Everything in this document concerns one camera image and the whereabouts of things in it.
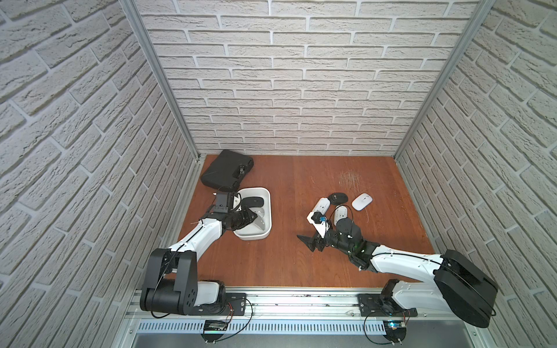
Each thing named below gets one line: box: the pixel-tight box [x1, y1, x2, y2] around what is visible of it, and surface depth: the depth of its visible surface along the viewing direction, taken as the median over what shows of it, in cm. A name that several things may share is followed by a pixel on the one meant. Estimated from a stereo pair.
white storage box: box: [232, 187, 272, 241], surface depth 91 cm
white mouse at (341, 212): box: [333, 205, 348, 226], surface depth 97 cm
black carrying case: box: [200, 149, 254, 192], surface depth 112 cm
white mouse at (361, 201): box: [351, 192, 374, 211], surface depth 102 cm
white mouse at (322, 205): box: [312, 197, 331, 216], surface depth 99 cm
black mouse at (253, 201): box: [241, 196, 265, 209], surface depth 100 cm
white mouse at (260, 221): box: [248, 207, 266, 231], surface depth 98 cm
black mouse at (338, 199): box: [328, 192, 349, 206], surface depth 102 cm
